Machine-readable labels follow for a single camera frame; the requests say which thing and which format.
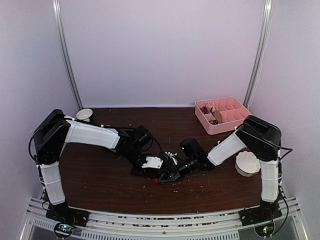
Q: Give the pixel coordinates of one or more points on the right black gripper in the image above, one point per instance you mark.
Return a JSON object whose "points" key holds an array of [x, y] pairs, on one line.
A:
{"points": [[178, 174]]}

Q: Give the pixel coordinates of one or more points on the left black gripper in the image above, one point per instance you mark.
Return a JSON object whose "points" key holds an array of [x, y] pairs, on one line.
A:
{"points": [[144, 173]]}

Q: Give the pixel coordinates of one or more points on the argyle black red orange sock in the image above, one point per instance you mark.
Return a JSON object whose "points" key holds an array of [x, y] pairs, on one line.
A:
{"points": [[155, 180]]}

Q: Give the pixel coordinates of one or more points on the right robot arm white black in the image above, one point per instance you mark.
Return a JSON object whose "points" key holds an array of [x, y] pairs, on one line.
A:
{"points": [[261, 138]]}

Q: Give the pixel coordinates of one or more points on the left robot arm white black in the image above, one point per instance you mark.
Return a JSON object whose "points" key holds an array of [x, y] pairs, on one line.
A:
{"points": [[58, 130]]}

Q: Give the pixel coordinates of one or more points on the rolled socks in box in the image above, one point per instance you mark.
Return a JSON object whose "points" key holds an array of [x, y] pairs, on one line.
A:
{"points": [[214, 117]]}

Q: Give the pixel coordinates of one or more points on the white scalloped bowl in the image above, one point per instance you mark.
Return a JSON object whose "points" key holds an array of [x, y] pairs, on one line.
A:
{"points": [[247, 164]]}

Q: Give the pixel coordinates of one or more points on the pink divided organizer box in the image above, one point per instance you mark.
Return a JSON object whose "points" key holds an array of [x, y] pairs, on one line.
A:
{"points": [[232, 110]]}

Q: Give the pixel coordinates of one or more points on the dark bowl white inside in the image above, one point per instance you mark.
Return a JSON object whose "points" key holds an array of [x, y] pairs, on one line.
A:
{"points": [[86, 115]]}

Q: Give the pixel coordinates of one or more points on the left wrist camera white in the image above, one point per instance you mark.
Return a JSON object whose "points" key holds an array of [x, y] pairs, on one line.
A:
{"points": [[152, 162]]}

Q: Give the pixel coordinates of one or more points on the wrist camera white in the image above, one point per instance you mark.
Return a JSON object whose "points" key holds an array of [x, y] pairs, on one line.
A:
{"points": [[152, 162], [172, 156]]}

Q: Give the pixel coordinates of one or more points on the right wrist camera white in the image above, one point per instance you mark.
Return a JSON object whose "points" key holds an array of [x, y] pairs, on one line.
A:
{"points": [[172, 156]]}

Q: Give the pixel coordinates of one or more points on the right aluminium frame post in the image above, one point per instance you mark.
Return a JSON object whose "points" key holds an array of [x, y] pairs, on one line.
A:
{"points": [[261, 47]]}

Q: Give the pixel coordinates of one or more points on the aluminium frame post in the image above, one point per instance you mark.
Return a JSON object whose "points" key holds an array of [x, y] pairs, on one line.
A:
{"points": [[261, 47], [65, 53]]}

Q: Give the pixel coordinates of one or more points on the left aluminium frame post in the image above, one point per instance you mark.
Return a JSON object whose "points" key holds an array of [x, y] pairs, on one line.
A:
{"points": [[65, 53]]}

